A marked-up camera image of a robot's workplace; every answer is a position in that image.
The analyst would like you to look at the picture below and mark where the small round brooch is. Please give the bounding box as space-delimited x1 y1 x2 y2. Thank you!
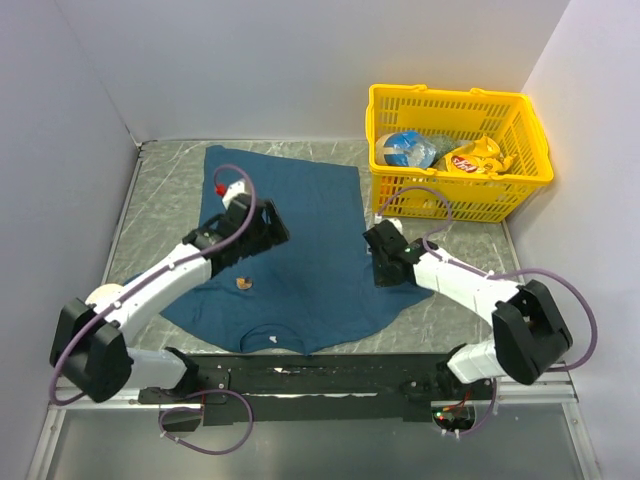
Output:
236 277 253 290

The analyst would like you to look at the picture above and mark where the blue t-shirt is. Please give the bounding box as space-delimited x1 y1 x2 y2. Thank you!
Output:
122 144 434 357

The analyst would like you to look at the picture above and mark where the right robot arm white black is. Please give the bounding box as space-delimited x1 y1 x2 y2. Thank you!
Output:
363 220 573 399

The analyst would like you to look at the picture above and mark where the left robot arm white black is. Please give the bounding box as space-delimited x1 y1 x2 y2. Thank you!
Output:
50 193 289 403

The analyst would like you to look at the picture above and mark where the blue clear plastic package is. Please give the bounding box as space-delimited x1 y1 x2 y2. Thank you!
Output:
374 130 437 169

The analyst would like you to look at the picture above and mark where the yellow plastic basket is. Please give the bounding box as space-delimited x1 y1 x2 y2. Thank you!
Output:
365 84 554 223

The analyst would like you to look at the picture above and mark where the yellow chips bag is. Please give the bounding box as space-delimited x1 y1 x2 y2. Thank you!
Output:
435 135 515 175

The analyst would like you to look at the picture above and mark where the blue wrapped toilet paper roll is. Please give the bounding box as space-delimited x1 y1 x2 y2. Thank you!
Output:
85 283 123 305

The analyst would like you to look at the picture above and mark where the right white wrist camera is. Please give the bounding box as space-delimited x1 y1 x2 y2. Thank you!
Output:
374 213 403 233

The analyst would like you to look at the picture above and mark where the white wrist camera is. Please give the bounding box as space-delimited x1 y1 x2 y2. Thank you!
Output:
215 180 251 209
374 213 403 233

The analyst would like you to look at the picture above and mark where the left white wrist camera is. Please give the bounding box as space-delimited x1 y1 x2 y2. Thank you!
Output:
215 180 251 209

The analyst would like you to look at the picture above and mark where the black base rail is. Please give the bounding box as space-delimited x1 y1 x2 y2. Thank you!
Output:
138 353 494 426

